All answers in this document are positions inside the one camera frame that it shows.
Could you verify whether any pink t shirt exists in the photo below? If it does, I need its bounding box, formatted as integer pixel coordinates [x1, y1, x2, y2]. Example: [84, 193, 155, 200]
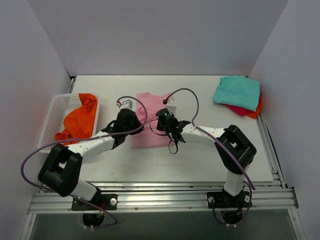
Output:
[130, 92, 170, 149]

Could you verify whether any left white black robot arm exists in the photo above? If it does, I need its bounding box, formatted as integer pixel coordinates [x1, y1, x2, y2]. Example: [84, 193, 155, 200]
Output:
[38, 108, 144, 210]

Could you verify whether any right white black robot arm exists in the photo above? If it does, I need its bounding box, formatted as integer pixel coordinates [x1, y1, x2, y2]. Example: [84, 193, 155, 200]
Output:
[155, 108, 257, 207]

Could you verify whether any orange t shirt in basket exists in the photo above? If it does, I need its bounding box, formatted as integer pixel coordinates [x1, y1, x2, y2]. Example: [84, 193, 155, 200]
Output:
[55, 93, 98, 146]

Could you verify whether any white plastic basket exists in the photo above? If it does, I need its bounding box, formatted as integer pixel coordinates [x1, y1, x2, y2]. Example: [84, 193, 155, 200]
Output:
[37, 93, 100, 148]

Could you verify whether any magenta folded t shirt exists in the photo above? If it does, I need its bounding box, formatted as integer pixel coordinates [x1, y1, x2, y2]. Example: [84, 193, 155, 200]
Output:
[225, 104, 248, 117]

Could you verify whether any teal folded t shirt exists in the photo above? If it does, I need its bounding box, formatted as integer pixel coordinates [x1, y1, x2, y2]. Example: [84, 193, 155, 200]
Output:
[212, 75, 261, 112]

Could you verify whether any orange folded t shirt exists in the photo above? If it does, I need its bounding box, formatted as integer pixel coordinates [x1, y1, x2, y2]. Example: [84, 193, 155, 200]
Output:
[246, 95, 263, 119]

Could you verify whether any right black thin cable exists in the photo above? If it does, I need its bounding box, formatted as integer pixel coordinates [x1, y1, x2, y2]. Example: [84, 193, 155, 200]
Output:
[149, 118, 180, 155]

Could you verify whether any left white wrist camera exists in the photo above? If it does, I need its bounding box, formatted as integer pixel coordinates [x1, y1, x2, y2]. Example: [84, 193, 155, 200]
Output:
[116, 99, 133, 110]

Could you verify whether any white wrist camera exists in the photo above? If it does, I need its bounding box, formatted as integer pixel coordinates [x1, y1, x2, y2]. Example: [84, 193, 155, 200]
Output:
[162, 98, 177, 115]
[116, 99, 133, 110]

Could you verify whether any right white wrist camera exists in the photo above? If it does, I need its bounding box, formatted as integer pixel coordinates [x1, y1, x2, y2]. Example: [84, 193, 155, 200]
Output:
[162, 98, 177, 115]

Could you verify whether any aluminium rail frame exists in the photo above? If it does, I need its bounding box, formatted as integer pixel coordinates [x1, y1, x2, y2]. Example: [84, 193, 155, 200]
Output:
[26, 76, 308, 240]

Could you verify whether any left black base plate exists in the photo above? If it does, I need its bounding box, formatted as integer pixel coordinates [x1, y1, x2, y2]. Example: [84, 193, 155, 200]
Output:
[71, 193, 118, 211]

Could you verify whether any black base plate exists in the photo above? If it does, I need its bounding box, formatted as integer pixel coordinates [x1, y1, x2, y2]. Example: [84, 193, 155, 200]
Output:
[71, 193, 118, 211]
[206, 191, 252, 209]

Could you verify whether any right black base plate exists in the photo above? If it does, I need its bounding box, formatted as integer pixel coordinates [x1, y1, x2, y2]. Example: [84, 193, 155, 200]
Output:
[206, 191, 252, 209]

